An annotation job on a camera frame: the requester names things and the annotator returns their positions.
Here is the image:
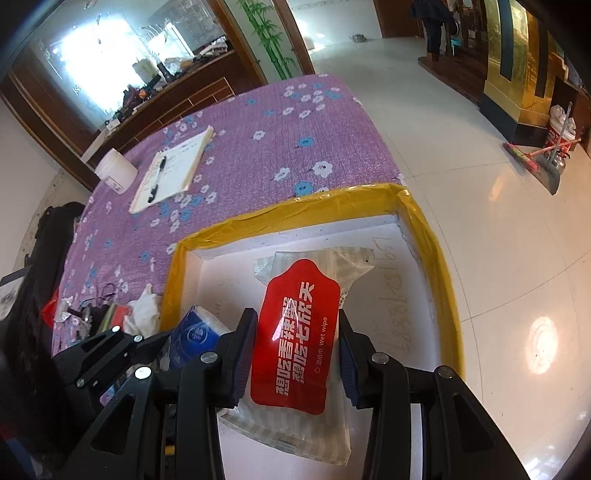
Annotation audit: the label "white plastic bag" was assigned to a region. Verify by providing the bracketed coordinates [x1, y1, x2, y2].
[122, 284, 161, 338]

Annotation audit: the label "blue floral tissue pack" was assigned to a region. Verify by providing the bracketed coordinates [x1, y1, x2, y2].
[168, 305, 229, 370]

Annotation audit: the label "red label wet wipes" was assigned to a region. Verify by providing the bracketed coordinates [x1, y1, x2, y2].
[221, 246, 375, 465]

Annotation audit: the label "yellow taped white box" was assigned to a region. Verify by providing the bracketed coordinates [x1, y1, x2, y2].
[158, 182, 467, 480]

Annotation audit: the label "colourful sponge pack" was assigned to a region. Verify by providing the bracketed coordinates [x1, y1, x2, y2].
[97, 302, 132, 333]

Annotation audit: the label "black bag on chair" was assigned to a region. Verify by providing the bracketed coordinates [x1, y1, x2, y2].
[1, 202, 84, 371]

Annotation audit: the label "red bag beside table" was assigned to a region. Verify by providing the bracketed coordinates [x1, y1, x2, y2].
[40, 288, 59, 330]

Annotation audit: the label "black pen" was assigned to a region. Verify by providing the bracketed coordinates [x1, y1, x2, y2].
[147, 155, 167, 205]

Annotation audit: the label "white plastic jar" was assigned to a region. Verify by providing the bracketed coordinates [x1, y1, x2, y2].
[95, 148, 137, 194]

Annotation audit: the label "white paper notepad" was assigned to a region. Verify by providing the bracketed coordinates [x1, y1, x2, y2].
[129, 126, 214, 214]

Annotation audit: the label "broom and dustpan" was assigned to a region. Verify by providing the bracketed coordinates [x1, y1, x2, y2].
[503, 101, 581, 195]

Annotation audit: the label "wooden sideboard with clutter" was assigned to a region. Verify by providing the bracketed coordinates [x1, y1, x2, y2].
[81, 50, 266, 168]

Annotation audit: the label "purple floral tablecloth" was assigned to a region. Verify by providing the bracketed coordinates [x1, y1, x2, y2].
[48, 73, 408, 356]

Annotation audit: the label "person in dark coat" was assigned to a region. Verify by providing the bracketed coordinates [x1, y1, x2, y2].
[411, 0, 459, 62]

